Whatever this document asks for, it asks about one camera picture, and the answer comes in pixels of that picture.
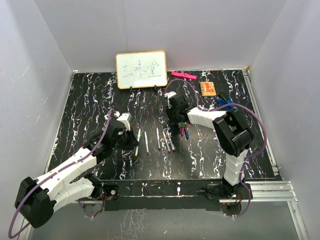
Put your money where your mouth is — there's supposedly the white pen yellow end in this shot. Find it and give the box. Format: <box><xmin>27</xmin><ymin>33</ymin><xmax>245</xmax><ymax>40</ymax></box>
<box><xmin>134</xmin><ymin>129</ymin><xmax>141</xmax><ymax>157</ymax></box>

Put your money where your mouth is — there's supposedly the white pen magenta end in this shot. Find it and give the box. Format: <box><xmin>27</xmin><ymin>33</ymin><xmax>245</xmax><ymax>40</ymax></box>
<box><xmin>144</xmin><ymin>131</ymin><xmax>150</xmax><ymax>155</ymax></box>

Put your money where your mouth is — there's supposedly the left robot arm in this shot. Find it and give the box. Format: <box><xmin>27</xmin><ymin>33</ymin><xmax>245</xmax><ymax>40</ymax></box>
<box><xmin>14</xmin><ymin>112</ymin><xmax>139</xmax><ymax>228</ymax></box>

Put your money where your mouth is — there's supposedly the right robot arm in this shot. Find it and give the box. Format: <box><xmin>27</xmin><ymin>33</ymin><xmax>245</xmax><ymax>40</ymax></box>
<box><xmin>164</xmin><ymin>91</ymin><xmax>254</xmax><ymax>199</ymax></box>

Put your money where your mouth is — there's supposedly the white pen green end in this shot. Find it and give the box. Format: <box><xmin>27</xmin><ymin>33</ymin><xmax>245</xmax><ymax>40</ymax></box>
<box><xmin>156</xmin><ymin>127</ymin><xmax>161</xmax><ymax>151</ymax></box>

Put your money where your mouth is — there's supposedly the white pen red end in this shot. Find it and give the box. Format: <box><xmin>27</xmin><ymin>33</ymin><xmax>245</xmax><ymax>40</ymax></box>
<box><xmin>162</xmin><ymin>130</ymin><xmax>171</xmax><ymax>154</ymax></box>

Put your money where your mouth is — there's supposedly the white pen blue end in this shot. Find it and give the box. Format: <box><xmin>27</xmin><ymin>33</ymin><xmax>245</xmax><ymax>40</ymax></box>
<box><xmin>167</xmin><ymin>132</ymin><xmax>176</xmax><ymax>152</ymax></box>

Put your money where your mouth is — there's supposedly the small spiral notebook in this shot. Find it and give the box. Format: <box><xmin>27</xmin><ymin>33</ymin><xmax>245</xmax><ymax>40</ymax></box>
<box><xmin>200</xmin><ymin>81</ymin><xmax>217</xmax><ymax>97</ymax></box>

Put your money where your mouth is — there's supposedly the black base bar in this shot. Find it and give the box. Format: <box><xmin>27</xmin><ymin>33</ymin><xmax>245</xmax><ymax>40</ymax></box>
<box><xmin>101</xmin><ymin>179</ymin><xmax>253</xmax><ymax>213</ymax></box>

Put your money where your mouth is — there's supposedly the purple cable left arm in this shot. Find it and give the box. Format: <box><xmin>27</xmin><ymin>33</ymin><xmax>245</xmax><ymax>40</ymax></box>
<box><xmin>8</xmin><ymin>107</ymin><xmax>118</xmax><ymax>238</ymax></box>

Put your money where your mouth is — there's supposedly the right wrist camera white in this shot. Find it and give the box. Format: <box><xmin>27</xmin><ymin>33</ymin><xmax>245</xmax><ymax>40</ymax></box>
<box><xmin>163</xmin><ymin>91</ymin><xmax>176</xmax><ymax>99</ymax></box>

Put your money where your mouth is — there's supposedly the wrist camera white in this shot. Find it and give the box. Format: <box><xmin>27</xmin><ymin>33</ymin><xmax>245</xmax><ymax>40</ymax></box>
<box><xmin>163</xmin><ymin>91</ymin><xmax>176</xmax><ymax>99</ymax></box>
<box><xmin>117</xmin><ymin>112</ymin><xmax>132</xmax><ymax>131</ymax></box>

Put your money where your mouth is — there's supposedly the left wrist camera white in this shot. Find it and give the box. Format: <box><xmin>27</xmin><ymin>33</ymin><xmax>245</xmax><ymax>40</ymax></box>
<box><xmin>117</xmin><ymin>112</ymin><xmax>132</xmax><ymax>131</ymax></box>

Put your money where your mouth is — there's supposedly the whiteboard with yellow frame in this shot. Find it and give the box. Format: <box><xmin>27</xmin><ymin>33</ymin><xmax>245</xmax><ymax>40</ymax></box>
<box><xmin>115</xmin><ymin>50</ymin><xmax>168</xmax><ymax>90</ymax></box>

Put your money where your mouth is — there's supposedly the aluminium frame rail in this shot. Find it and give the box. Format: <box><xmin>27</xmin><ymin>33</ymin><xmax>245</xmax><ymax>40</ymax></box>
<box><xmin>219</xmin><ymin>181</ymin><xmax>300</xmax><ymax>204</ymax></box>

